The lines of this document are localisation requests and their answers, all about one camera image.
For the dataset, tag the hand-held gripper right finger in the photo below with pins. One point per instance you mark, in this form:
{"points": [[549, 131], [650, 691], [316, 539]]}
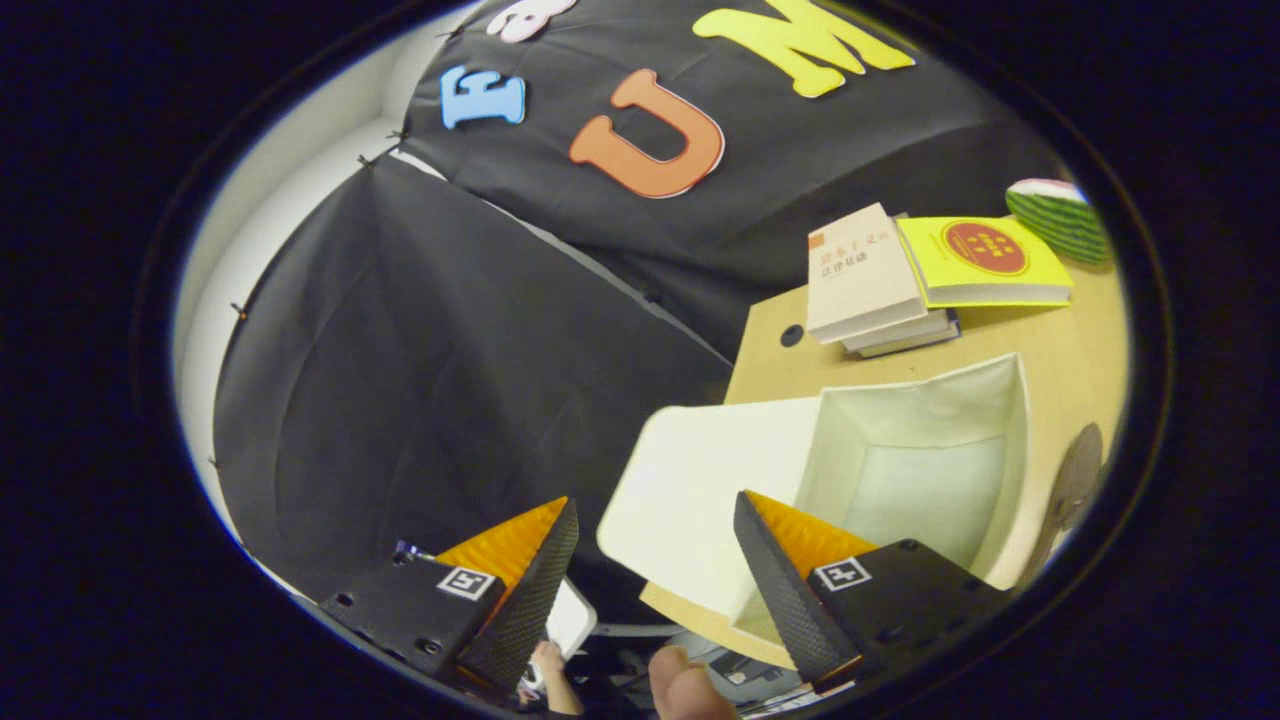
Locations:
{"points": [[790, 600]]}

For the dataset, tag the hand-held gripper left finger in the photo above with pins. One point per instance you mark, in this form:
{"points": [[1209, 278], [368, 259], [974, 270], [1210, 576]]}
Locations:
{"points": [[520, 610]]}

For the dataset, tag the white fabric storage box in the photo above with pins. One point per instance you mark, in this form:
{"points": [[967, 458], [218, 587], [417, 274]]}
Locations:
{"points": [[700, 480]]}

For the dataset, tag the brown suede shoe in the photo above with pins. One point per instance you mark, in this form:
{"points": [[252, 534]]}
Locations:
{"points": [[1078, 480]]}

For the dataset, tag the white flat panel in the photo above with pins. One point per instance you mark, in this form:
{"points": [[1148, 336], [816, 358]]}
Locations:
{"points": [[572, 620]]}

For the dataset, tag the black backdrop cloth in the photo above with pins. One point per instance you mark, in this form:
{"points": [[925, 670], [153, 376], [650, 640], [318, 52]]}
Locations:
{"points": [[450, 380]]}

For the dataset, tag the grey stacked book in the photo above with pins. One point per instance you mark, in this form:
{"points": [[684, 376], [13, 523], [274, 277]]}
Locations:
{"points": [[900, 334], [915, 346]]}

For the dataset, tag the beige cover book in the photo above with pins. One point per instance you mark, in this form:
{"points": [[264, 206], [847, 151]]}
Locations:
{"points": [[860, 270]]}

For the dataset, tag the yellow book with red circle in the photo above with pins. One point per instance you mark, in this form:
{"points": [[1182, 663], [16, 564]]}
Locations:
{"points": [[985, 250]]}

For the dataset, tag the watermelon slice plush toy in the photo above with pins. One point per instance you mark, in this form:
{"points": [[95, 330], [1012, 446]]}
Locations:
{"points": [[1065, 220]]}

